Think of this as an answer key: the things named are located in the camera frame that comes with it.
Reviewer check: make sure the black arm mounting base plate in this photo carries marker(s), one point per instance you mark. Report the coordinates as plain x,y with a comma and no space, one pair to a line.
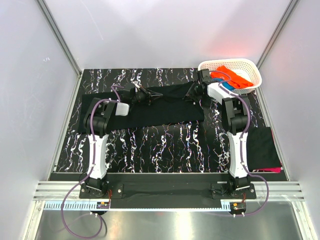
183,200

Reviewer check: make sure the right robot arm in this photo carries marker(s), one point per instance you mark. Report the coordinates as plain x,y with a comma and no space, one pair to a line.
235,120

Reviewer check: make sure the white plastic laundry basket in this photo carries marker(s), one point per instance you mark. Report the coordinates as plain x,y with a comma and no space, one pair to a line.
243,67

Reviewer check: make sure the aluminium frame post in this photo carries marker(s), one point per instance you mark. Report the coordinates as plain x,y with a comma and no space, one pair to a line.
277,31
58,35

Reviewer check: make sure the blue t shirt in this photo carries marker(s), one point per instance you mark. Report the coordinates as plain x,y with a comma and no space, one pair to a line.
224,83

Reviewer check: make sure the right aluminium frame post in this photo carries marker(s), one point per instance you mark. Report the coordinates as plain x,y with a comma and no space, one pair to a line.
277,31

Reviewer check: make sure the folded magenta t shirt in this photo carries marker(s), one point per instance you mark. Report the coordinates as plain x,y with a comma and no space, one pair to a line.
268,170

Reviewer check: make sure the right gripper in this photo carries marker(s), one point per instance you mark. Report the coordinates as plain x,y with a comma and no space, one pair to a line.
190,97

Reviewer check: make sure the folded black t shirt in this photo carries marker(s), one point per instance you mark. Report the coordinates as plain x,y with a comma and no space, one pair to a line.
261,149

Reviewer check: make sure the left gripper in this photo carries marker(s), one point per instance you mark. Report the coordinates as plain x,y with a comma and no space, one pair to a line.
148,94

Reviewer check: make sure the orange t shirt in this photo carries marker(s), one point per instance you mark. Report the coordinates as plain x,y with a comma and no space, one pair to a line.
231,77

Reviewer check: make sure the black polo shirt blue logo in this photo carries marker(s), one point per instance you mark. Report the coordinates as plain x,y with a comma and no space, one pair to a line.
168,110

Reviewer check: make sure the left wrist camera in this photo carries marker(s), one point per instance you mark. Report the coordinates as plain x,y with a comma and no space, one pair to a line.
136,83

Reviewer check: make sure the aluminium front rail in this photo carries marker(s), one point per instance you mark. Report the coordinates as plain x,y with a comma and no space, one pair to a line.
277,190

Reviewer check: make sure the left aluminium frame post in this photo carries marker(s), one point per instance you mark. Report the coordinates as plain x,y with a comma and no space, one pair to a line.
58,35

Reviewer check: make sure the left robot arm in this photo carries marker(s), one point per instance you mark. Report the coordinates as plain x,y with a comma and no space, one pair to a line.
98,122

